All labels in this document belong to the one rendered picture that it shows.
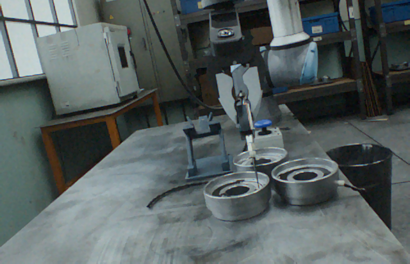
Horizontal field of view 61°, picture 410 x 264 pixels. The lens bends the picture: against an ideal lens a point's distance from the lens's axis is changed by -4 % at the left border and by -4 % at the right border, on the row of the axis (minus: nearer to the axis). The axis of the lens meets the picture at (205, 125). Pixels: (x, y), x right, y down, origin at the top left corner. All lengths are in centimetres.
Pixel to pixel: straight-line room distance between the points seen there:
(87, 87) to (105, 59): 26
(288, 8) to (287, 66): 16
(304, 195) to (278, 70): 57
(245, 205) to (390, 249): 20
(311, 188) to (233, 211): 12
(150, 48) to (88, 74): 173
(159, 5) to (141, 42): 49
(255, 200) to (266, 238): 7
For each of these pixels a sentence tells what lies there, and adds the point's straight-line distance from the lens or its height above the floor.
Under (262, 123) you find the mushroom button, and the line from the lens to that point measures 81.
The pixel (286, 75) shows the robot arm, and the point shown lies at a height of 94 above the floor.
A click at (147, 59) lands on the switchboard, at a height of 112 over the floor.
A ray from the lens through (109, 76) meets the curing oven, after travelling 281.
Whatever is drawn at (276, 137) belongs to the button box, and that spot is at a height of 84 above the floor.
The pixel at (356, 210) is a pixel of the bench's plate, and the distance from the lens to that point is 54.
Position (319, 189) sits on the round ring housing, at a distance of 55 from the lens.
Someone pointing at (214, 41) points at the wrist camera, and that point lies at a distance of 51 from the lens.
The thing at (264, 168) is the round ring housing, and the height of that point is 83.
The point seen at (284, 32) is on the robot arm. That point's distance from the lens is 106.
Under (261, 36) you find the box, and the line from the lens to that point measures 405.
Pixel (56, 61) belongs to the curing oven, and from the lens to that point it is 297.
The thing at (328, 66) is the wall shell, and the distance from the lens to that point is 473.
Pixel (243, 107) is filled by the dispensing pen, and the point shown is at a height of 95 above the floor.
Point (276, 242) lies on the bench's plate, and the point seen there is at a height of 80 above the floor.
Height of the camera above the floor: 105
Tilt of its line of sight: 11 degrees down
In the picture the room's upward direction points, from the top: 11 degrees counter-clockwise
